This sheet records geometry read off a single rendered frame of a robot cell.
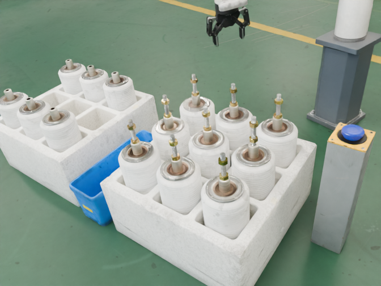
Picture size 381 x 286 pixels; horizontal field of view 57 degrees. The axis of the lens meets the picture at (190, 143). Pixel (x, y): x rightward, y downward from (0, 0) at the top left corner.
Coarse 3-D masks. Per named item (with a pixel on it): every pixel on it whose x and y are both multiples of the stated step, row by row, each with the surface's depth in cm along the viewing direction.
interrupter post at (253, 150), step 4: (248, 144) 74; (256, 144) 74; (248, 148) 74; (252, 148) 73; (256, 148) 73; (248, 152) 75; (252, 152) 74; (256, 152) 74; (248, 156) 75; (252, 156) 74; (256, 156) 74
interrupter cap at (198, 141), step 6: (198, 132) 84; (216, 132) 83; (192, 138) 82; (198, 138) 82; (216, 138) 81; (222, 138) 81; (198, 144) 80; (204, 144) 80; (210, 144) 80; (216, 144) 80
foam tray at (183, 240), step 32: (256, 128) 95; (160, 160) 89; (128, 192) 81; (288, 192) 78; (128, 224) 88; (160, 224) 76; (192, 224) 71; (256, 224) 70; (288, 224) 88; (160, 256) 86; (192, 256) 76; (224, 256) 67; (256, 256) 73
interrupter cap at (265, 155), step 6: (246, 144) 78; (240, 150) 77; (246, 150) 77; (264, 150) 76; (240, 156) 75; (246, 156) 76; (264, 156) 74; (270, 156) 74; (240, 162) 74; (246, 162) 73; (252, 162) 73; (258, 162) 73; (264, 162) 73
